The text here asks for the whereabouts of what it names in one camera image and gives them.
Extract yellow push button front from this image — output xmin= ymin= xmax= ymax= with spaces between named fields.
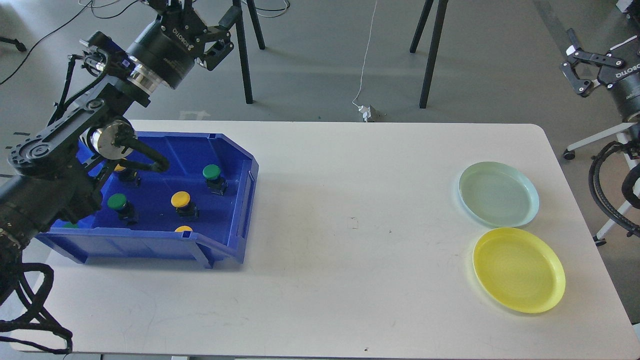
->
xmin=174 ymin=225 xmax=193 ymax=233

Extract black floor cable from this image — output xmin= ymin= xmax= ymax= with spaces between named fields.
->
xmin=0 ymin=0 xmax=146 ymax=86

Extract light green plate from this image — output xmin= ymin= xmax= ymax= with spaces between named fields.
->
xmin=457 ymin=161 xmax=540 ymax=228

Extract white cable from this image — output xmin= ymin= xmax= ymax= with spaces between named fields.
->
xmin=351 ymin=0 xmax=379 ymax=108

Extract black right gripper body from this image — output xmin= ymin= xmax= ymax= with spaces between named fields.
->
xmin=602 ymin=55 xmax=640 ymax=123

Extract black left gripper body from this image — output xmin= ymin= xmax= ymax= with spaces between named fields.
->
xmin=126 ymin=10 xmax=207 ymax=89

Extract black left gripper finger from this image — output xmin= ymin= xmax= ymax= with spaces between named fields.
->
xmin=202 ymin=6 xmax=244 ymax=43
xmin=196 ymin=41 xmax=234 ymax=71

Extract black tripod right legs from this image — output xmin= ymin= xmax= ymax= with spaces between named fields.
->
xmin=409 ymin=0 xmax=449 ymax=109

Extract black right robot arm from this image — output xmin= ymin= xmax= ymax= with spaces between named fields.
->
xmin=560 ymin=29 xmax=640 ymax=246

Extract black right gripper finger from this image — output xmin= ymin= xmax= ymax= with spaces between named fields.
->
xmin=560 ymin=61 xmax=602 ymax=98
xmin=566 ymin=28 xmax=626 ymax=69

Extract yellow push button back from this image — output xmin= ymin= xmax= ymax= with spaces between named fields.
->
xmin=114 ymin=164 xmax=142 ymax=188

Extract black tripod legs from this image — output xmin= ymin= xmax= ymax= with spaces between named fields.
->
xmin=231 ymin=0 xmax=266 ymax=105
xmin=409 ymin=0 xmax=449 ymax=109

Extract blue plastic bin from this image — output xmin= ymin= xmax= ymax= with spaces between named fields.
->
xmin=36 ymin=131 xmax=259 ymax=269

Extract green push button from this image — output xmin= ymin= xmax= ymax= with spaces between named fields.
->
xmin=107 ymin=193 xmax=138 ymax=224
xmin=202 ymin=164 xmax=228 ymax=196

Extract white power adapter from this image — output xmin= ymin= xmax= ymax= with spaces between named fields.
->
xmin=358 ymin=105 xmax=384 ymax=123

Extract black tripod left legs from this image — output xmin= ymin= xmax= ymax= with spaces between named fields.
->
xmin=231 ymin=0 xmax=266 ymax=105

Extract yellow push button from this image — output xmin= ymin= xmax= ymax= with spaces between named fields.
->
xmin=114 ymin=164 xmax=142 ymax=188
xmin=170 ymin=191 xmax=199 ymax=221
xmin=174 ymin=225 xmax=193 ymax=233

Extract white chair base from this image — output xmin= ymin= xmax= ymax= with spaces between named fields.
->
xmin=563 ymin=122 xmax=640 ymax=247

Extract yellow plate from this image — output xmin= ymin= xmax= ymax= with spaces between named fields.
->
xmin=471 ymin=227 xmax=567 ymax=314

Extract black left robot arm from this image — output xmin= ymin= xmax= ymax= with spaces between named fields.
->
xmin=0 ymin=0 xmax=253 ymax=356

